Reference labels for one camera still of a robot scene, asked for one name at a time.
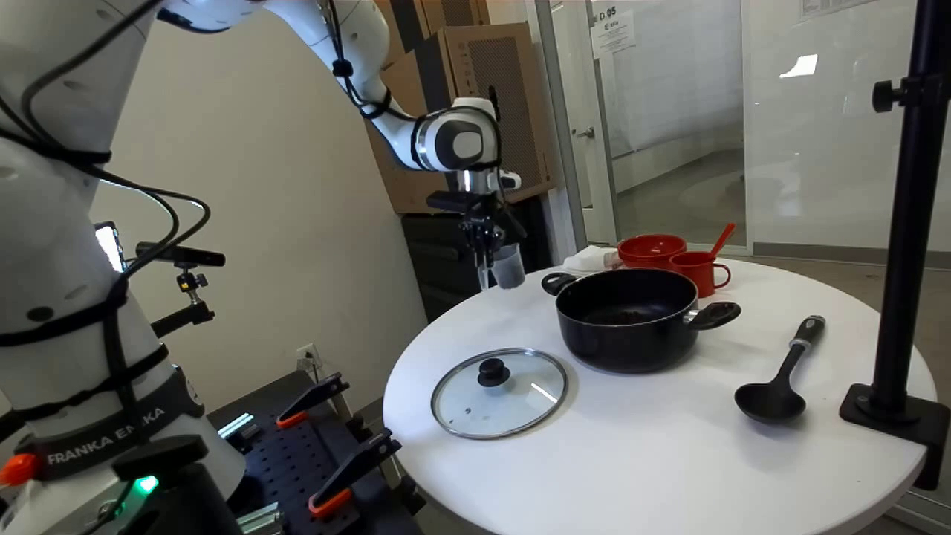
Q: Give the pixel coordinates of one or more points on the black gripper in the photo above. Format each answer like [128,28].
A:
[488,224]

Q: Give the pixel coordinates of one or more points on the red mug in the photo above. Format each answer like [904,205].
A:
[707,272]

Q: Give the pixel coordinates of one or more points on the black plastic ladle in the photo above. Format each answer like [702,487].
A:
[776,398]

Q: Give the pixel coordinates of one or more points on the glass pot lid black knob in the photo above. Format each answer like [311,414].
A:
[497,392]

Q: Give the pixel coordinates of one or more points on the wall power outlet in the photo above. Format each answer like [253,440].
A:
[307,358]

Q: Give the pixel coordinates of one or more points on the black camera stand pole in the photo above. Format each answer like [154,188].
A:
[923,93]

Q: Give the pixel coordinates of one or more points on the red bowl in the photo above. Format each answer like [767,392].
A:
[650,251]

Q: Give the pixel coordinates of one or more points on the black storage crate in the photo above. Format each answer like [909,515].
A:
[444,261]

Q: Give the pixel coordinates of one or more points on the red spoon in mug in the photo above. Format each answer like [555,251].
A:
[724,239]

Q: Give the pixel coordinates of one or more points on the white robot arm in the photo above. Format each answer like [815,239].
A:
[84,373]

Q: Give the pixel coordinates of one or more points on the cardboard boxes stack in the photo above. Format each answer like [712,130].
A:
[449,47]

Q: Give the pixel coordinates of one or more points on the clear plastic jar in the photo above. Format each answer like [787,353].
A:
[506,266]

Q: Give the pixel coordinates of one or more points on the white cloth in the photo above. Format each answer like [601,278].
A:
[592,258]

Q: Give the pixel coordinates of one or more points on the black cooking pot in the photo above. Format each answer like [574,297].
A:
[631,318]

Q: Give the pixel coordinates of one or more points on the side camera on mount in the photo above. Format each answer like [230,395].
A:
[191,278]

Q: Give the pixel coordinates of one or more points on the black orange clamp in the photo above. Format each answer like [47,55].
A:
[314,395]
[341,486]

